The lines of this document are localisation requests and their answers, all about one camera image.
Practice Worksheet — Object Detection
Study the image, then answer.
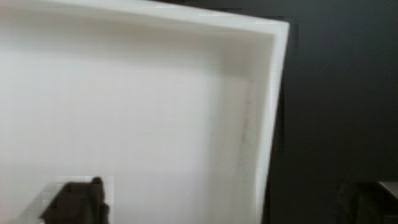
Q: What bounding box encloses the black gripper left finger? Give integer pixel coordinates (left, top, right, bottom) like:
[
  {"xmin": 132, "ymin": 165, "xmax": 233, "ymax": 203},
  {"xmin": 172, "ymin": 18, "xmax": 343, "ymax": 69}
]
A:
[{"xmin": 39, "ymin": 177, "xmax": 110, "ymax": 224}]

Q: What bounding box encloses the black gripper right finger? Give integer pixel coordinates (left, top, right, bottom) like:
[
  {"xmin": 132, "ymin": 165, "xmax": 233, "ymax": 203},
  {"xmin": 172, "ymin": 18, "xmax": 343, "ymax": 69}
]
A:
[{"xmin": 338, "ymin": 181, "xmax": 398, "ymax": 224}]

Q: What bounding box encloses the white drawer cabinet box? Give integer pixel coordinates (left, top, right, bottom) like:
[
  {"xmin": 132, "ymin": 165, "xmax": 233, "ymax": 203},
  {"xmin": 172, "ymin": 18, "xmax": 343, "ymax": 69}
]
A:
[{"xmin": 0, "ymin": 0, "xmax": 290, "ymax": 224}]

